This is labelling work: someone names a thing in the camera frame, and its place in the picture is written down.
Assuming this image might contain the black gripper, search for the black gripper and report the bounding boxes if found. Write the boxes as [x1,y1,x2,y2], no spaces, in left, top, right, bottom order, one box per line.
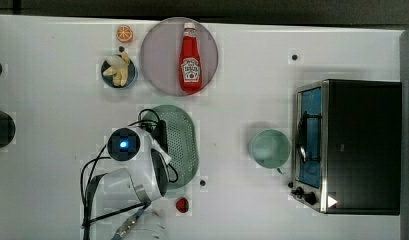
[151,120,168,152]

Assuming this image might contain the mint green oval strainer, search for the mint green oval strainer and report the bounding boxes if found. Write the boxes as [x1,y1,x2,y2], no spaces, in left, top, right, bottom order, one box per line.
[153,105,199,190]

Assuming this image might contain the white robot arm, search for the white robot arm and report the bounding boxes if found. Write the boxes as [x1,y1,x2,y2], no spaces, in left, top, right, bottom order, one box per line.
[82,120,171,240]

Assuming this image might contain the red tomato toy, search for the red tomato toy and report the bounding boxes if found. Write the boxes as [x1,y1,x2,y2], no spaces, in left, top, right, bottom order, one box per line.
[176,197,189,213]

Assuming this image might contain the blue bowl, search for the blue bowl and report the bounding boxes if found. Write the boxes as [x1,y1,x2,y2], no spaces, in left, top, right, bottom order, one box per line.
[101,59,137,89]

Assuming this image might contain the peeled banana toy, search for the peeled banana toy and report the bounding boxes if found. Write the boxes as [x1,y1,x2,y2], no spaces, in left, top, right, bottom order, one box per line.
[103,52,130,87]

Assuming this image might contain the grey round plate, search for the grey round plate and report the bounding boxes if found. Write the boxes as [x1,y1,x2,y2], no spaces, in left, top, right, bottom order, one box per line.
[139,17,219,96]

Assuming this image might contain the red ketchup bottle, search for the red ketchup bottle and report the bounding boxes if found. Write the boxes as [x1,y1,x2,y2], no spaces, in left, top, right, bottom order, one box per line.
[179,22,202,94]

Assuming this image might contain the orange slice toy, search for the orange slice toy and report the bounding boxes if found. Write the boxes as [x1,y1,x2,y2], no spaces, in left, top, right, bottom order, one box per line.
[116,25,133,43]

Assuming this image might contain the mint green cup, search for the mint green cup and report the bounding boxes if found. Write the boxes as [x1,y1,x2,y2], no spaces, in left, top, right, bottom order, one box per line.
[248,129,291,175]

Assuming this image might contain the black round base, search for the black round base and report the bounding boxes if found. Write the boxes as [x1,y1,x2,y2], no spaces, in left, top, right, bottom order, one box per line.
[0,111,16,148]

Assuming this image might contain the black toaster oven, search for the black toaster oven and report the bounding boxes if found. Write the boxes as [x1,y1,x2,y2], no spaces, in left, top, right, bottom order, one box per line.
[288,79,402,215]

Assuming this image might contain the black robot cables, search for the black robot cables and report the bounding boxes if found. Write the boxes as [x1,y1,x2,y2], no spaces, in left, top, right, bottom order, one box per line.
[79,108,180,240]

